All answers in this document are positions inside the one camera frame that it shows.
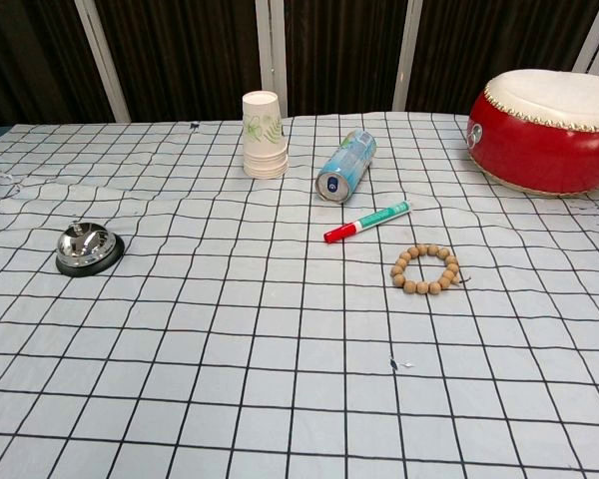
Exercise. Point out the silver desk bell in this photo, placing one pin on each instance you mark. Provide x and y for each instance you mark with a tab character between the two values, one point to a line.
86	247

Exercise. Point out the red green white marker pen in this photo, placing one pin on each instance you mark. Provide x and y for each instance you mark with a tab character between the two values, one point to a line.
367	222

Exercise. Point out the light blue drink can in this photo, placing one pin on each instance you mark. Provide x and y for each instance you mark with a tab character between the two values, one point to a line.
346	167

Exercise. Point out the white black grid tablecloth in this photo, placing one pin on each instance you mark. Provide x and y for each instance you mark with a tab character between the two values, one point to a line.
259	339

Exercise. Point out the stack of white paper cups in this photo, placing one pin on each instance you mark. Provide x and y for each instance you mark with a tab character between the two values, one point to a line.
263	135

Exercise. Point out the dark pleated curtain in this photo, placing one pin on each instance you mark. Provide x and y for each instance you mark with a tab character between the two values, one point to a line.
189	55

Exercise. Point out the red drum with white skin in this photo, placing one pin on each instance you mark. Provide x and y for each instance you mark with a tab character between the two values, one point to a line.
539	144

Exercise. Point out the white metal frame post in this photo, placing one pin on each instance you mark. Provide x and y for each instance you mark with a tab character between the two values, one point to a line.
407	55
272	55
595	42
102	60

